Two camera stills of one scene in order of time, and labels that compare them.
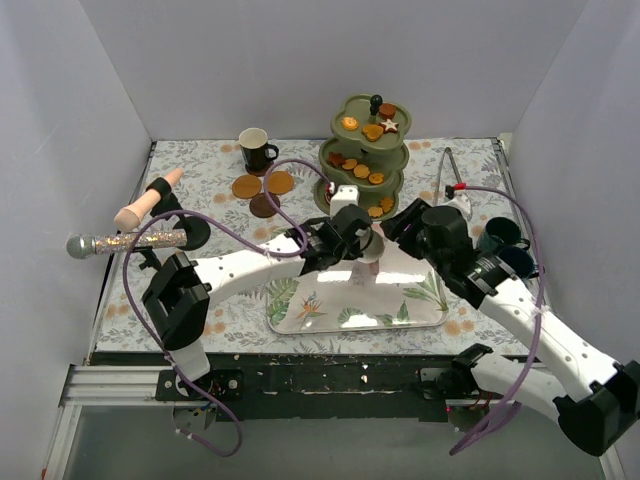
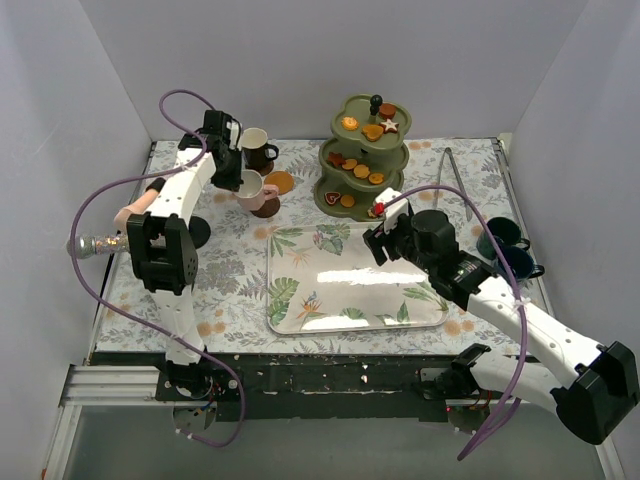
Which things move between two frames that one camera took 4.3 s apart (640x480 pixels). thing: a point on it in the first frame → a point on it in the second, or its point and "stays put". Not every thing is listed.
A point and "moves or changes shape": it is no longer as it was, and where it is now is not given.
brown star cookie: [336, 158] stays put
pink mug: [372, 245] moves or changes shape
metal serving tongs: [447, 150] stays put
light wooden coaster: [280, 182] stays put
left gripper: [364, 232] → [228, 170]
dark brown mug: [253, 143] stays put
